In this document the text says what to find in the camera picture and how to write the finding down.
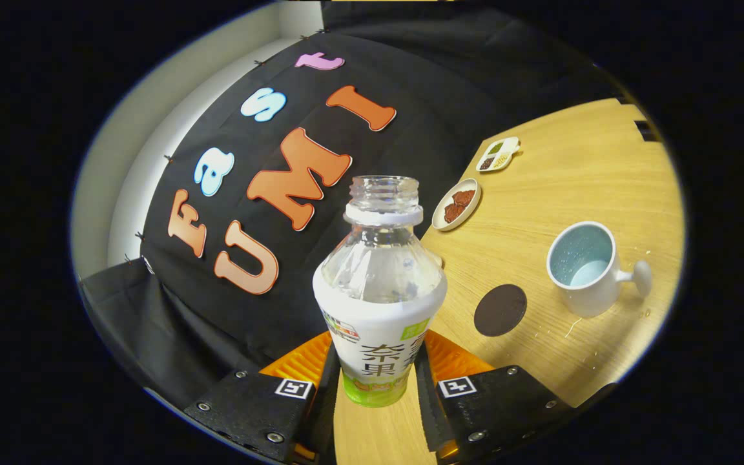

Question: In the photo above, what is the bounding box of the round plate with red food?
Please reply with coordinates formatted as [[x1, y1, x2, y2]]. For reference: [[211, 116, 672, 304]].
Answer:
[[431, 178, 481, 232]]

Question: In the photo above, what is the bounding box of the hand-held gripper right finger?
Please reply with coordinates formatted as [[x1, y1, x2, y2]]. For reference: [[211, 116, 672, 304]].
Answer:
[[414, 329, 573, 462]]

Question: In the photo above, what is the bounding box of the white cup blue inside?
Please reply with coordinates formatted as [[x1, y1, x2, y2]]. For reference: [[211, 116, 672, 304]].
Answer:
[[546, 221, 653, 318]]

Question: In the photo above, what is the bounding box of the white divided dish with grains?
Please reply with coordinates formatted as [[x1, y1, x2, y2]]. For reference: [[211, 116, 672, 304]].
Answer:
[[476, 136, 521, 173]]

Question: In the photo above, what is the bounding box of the wooden table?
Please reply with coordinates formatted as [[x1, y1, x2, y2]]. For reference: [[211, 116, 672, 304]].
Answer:
[[333, 97, 686, 465]]

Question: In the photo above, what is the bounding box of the clear juice bottle white label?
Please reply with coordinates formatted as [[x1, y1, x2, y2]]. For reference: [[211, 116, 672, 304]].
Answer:
[[313, 175, 448, 408]]

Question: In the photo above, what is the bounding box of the dark brown round coaster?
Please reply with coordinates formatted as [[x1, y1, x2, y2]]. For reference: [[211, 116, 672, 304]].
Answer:
[[473, 284, 528, 338]]

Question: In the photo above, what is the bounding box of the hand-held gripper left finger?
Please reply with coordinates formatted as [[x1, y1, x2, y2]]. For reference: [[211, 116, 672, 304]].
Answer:
[[183, 331, 340, 463]]

